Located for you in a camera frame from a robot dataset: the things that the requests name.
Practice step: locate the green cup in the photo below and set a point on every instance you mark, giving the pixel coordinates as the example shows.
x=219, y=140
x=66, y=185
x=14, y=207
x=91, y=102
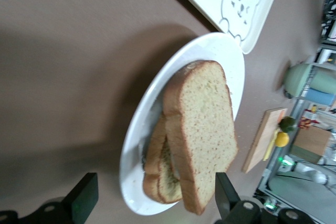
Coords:
x=325, y=82

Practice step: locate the wooden cutting board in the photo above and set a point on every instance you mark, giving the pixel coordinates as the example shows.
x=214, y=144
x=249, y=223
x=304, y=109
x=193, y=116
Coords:
x=262, y=142

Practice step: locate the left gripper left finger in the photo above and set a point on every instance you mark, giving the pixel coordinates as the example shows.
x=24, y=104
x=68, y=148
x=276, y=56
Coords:
x=82, y=197

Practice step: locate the yellow plastic knife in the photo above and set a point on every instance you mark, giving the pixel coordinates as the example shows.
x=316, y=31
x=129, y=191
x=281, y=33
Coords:
x=270, y=148

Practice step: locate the brown cardboard box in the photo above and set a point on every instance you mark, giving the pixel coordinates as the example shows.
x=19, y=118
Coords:
x=312, y=140

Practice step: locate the yellow lemon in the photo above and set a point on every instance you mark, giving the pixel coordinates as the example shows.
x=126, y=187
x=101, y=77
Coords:
x=282, y=139

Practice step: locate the white round plate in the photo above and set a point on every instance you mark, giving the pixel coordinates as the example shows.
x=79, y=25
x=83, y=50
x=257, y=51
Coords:
x=136, y=134

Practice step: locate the green bowl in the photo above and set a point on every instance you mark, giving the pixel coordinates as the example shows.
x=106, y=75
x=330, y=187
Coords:
x=296, y=79

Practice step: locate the green avocado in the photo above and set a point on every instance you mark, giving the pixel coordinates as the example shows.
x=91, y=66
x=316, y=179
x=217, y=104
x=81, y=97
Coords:
x=288, y=124

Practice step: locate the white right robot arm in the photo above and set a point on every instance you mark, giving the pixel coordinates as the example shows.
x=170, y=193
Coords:
x=315, y=175

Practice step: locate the blue cup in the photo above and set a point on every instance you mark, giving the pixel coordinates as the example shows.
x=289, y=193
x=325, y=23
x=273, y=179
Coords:
x=320, y=97

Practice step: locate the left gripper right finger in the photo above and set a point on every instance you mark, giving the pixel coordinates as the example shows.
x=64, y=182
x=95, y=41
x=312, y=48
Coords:
x=231, y=203

